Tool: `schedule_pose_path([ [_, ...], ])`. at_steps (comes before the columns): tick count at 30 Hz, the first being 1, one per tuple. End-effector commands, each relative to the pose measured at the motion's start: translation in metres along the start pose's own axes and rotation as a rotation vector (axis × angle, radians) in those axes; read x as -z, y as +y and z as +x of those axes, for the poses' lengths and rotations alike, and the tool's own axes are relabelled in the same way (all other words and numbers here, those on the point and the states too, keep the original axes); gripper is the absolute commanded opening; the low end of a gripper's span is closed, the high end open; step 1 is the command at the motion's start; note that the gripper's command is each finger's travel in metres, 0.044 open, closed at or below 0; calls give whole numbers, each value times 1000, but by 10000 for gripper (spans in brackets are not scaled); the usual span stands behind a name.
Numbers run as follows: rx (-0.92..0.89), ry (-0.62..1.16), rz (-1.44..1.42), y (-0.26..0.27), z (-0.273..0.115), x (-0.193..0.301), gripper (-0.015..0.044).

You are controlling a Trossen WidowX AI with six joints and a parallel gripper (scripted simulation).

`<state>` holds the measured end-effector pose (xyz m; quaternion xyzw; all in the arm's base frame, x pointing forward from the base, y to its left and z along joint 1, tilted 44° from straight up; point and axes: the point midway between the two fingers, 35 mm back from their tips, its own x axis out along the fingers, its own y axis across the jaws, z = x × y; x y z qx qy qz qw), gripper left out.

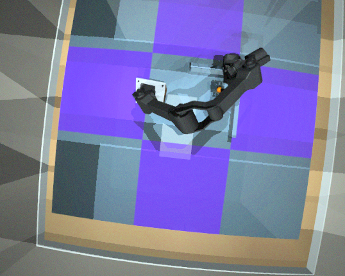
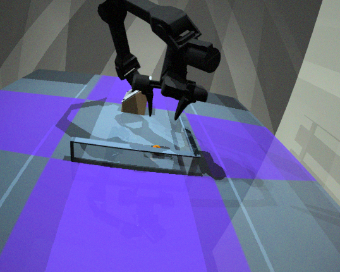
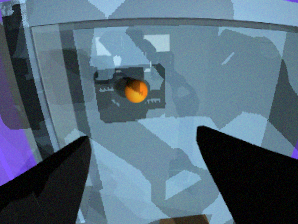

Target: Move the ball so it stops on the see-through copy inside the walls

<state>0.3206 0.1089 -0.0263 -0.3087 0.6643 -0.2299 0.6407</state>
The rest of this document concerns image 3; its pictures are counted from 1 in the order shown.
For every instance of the clear l-shaped low wall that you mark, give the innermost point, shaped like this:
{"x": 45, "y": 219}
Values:
{"x": 51, "y": 60}

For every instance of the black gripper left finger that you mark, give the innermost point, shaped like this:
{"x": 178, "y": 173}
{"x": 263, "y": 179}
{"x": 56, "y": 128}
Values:
{"x": 50, "y": 192}

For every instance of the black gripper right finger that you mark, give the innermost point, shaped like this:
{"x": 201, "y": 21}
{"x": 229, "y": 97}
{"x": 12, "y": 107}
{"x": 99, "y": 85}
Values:
{"x": 258, "y": 186}

